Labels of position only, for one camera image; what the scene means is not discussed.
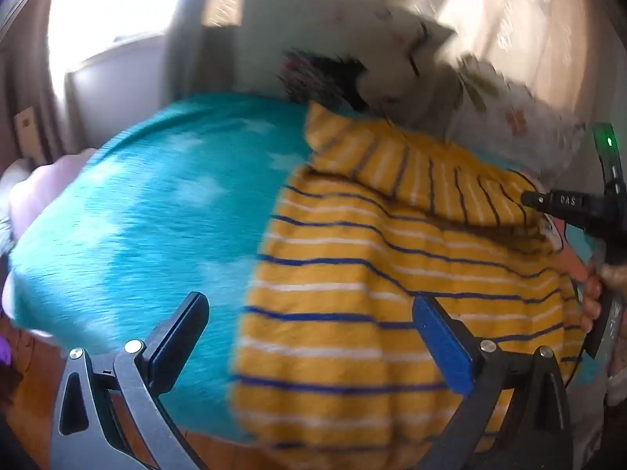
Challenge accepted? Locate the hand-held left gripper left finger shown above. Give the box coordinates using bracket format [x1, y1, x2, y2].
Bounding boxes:
[49, 292, 210, 470]

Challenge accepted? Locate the bright window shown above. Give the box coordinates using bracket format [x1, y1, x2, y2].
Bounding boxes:
[48, 0, 238, 72]

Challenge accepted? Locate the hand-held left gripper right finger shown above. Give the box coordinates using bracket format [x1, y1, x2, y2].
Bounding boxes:
[412, 295, 574, 470]

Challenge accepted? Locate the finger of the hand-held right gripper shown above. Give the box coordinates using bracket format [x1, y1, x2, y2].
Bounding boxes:
[520, 189, 609, 232]

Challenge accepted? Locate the yellow striped knit sweater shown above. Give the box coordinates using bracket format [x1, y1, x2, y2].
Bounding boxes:
[230, 103, 596, 456]

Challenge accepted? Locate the white pillow with silhouette print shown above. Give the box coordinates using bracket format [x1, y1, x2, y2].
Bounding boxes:
[240, 0, 460, 121]

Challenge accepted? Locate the white cloth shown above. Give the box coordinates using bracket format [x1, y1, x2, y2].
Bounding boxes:
[0, 148, 99, 258]

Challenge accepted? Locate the beige sofa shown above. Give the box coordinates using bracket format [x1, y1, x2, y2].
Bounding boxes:
[362, 0, 625, 157]

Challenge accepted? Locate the teal star print blanket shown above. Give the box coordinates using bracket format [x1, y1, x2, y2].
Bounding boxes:
[7, 92, 604, 446]

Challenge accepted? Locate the pale floral cushion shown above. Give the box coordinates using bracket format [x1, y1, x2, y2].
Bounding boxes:
[411, 53, 591, 184]

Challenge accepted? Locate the beige wall socket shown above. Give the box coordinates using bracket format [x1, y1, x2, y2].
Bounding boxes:
[13, 107, 39, 163]

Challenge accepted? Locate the person's right hand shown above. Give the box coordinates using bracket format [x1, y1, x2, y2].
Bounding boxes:
[578, 262, 627, 336]

